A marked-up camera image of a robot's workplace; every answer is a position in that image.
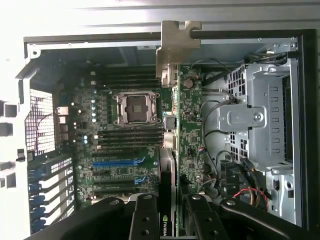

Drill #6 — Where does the green motherboard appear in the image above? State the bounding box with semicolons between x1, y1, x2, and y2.
53;63;205;205

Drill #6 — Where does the blue expansion slot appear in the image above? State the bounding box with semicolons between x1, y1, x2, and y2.
92;159;147;168

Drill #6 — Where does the silver disk bay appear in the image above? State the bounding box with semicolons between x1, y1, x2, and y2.
264;172;301;221

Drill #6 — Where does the metal CPU socket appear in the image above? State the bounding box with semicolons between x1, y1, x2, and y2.
112;91;162;126

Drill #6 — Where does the perforated metal disk bay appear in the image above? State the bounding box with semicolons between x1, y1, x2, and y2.
217;63;301;176

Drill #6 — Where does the black open PC case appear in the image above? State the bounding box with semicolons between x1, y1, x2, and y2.
14;28;315;240

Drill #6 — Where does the red wire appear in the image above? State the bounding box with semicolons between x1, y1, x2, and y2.
232;188;271;208

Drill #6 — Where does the black wire bundle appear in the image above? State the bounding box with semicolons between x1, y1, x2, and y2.
243;48;288;66

